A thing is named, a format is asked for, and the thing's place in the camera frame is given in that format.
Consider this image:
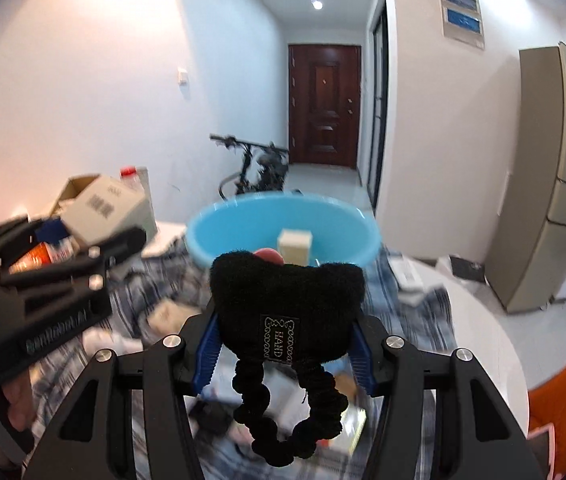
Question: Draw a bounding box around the open cardboard box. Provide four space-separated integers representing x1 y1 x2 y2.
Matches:
49 174 99 217

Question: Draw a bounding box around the beige refrigerator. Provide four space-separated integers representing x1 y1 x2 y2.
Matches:
484 44 566 314

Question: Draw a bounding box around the black folding e-bike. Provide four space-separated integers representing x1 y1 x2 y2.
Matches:
209 134 289 200

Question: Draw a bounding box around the strawberry milk bottle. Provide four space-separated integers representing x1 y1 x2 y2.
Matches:
120 166 154 208

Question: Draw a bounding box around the blue plaid cloth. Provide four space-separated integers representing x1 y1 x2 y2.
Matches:
33 240 456 479

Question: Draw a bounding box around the red snack bag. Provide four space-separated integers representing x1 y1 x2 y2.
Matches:
9 236 78 274

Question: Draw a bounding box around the white square box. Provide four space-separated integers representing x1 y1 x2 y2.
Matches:
60 176 157 247

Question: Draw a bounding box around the white paper with QR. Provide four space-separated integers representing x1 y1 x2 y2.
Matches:
388 256 427 304

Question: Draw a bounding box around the wall light switch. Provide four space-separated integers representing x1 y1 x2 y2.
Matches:
178 70 189 86

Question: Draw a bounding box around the wall electrical panel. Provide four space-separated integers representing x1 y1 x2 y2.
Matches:
440 0 484 50

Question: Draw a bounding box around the blue plastic basin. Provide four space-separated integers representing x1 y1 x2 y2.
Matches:
184 192 382 268

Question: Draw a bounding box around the black fuzzy hair scrunchie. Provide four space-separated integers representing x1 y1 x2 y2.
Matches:
209 252 365 467

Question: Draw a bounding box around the white box with barcode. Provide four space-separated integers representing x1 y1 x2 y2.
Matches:
277 229 312 266

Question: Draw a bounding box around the dark wooden door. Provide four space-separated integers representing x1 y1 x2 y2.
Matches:
289 44 361 169

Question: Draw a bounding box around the white floor box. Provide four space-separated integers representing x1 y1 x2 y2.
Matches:
437 255 486 284

